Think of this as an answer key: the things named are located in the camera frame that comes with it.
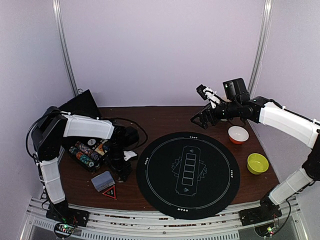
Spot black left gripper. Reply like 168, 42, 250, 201
105, 140, 133, 182

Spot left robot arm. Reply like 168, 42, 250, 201
26, 106, 140, 222

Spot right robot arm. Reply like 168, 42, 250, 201
190, 94, 320, 221

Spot deck of blue cards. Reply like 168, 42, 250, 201
91, 171, 116, 192

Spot red black triangular token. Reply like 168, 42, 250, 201
102, 185, 117, 200

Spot patterned ceramic mug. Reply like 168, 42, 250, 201
220, 95, 230, 122

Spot poker chip rows in case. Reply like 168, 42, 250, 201
69, 141, 101, 168

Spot orange white bowl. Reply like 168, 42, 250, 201
228, 126, 249, 145

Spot black poker chip case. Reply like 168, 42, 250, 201
58, 89, 125, 171

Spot white dealer button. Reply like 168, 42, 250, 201
87, 139, 96, 146

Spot round black poker mat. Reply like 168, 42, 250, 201
136, 132, 241, 220

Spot yellow green bowl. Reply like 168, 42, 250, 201
247, 153, 269, 175

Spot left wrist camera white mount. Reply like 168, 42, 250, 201
123, 150, 138, 161

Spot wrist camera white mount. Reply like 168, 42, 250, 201
123, 150, 138, 161
196, 84, 222, 109

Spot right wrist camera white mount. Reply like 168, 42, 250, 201
196, 84, 222, 109

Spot aluminium front rail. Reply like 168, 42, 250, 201
21, 196, 301, 240

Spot right aluminium post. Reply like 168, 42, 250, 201
248, 0, 274, 98

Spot aluminium post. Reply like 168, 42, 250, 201
52, 0, 79, 97
248, 0, 274, 98

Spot left aluminium post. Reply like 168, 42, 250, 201
52, 0, 79, 97

